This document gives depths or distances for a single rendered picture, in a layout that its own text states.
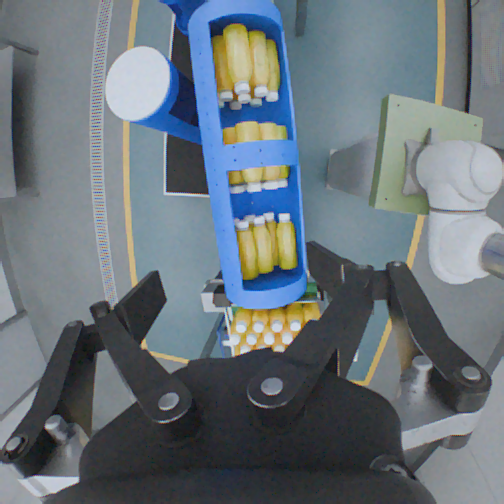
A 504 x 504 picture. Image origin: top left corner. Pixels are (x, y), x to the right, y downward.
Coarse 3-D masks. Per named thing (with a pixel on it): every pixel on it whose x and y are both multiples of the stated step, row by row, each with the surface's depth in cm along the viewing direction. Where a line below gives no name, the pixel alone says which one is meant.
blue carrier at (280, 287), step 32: (224, 0) 45; (256, 0) 46; (192, 32) 52; (192, 64) 58; (288, 96) 65; (224, 128) 77; (288, 128) 71; (224, 160) 59; (256, 160) 57; (288, 160) 61; (224, 192) 62; (256, 192) 86; (288, 192) 80; (224, 224) 66; (224, 256) 70; (256, 288) 81; (288, 288) 69
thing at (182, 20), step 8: (160, 0) 95; (168, 0) 94; (176, 0) 96; (184, 0) 98; (192, 0) 100; (200, 0) 104; (176, 8) 122; (184, 8) 104; (192, 8) 106; (176, 16) 127; (184, 16) 130; (184, 24) 132; (184, 32) 131
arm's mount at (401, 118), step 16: (400, 96) 61; (384, 112) 65; (400, 112) 62; (416, 112) 62; (432, 112) 61; (448, 112) 60; (384, 128) 66; (400, 128) 64; (416, 128) 63; (448, 128) 61; (464, 128) 60; (480, 128) 59; (384, 144) 66; (400, 144) 65; (384, 160) 67; (400, 160) 67; (384, 176) 69; (400, 176) 68; (384, 192) 70; (400, 192) 70; (384, 208) 72; (400, 208) 71; (416, 208) 70
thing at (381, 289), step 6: (354, 264) 15; (378, 270) 13; (384, 270) 13; (378, 276) 12; (384, 276) 12; (372, 282) 12; (378, 282) 12; (384, 282) 12; (372, 288) 13; (378, 288) 12; (384, 288) 12; (390, 288) 12; (372, 294) 13; (378, 294) 13; (384, 294) 12; (390, 294) 12; (372, 300) 13
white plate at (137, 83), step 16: (144, 48) 67; (128, 64) 69; (144, 64) 69; (160, 64) 69; (112, 80) 72; (128, 80) 71; (144, 80) 71; (160, 80) 70; (112, 96) 74; (128, 96) 73; (144, 96) 73; (160, 96) 72; (128, 112) 75; (144, 112) 74
